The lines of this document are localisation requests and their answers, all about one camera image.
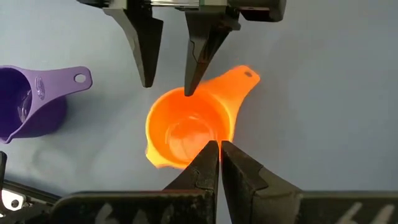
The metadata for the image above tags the purple measuring cup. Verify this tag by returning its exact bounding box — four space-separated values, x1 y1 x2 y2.
0 65 93 144

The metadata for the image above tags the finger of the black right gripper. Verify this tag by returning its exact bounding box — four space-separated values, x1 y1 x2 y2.
103 0 164 88
183 5 242 97

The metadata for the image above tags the orange measuring cup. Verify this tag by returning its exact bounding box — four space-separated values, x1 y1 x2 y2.
145 64 261 170

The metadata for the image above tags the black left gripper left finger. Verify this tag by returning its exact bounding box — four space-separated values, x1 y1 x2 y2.
163 139 220 192

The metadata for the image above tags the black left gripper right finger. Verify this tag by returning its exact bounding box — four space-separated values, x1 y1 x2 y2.
220 139 303 224

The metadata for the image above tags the black table frame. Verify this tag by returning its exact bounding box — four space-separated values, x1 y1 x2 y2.
0 151 62 224

